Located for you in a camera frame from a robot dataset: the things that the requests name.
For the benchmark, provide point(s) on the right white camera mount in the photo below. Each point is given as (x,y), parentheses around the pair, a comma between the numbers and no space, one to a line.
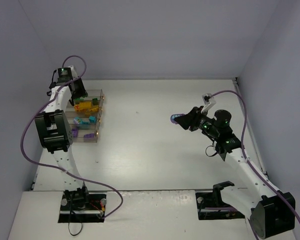
(208,101)

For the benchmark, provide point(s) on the right base mount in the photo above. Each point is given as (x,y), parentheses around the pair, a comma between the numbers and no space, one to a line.
(211,207)

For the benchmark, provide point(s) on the teal oval lego piece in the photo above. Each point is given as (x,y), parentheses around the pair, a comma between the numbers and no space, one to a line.
(77,121)

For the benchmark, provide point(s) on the purple lego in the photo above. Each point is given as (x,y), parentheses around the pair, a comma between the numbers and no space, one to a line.
(174,116)

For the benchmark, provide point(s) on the left base mount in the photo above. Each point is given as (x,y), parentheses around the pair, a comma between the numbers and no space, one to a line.
(85,210)

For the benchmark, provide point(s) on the orange flower lego piece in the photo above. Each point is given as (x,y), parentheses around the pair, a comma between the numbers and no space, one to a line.
(78,108)

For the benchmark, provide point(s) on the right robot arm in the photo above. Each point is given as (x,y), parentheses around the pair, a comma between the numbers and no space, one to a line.
(268,210)

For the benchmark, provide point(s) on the teal lego brick in bin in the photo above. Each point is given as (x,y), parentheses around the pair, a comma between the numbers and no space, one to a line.
(85,124)

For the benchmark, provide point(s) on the dark green lego brick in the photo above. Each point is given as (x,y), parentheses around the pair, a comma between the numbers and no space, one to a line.
(95,101)

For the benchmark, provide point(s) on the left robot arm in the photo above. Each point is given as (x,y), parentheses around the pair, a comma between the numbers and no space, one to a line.
(55,135)

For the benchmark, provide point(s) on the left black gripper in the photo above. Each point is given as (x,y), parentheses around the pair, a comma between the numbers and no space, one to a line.
(79,89)

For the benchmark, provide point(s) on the purple printed lego brick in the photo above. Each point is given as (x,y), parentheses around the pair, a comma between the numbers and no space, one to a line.
(89,136)

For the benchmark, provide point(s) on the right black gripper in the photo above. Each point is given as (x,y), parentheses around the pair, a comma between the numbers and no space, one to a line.
(194,119)

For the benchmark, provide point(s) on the yellow curved lego brick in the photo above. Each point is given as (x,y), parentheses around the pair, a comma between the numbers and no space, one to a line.
(93,109)

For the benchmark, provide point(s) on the teal square lego brick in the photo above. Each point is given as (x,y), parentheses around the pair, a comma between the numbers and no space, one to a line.
(92,119)

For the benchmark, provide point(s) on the base mount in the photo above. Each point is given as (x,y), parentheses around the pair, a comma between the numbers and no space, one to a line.
(211,207)
(85,210)

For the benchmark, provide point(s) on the purple lego brick front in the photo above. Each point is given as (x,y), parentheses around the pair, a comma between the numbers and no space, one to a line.
(75,132)

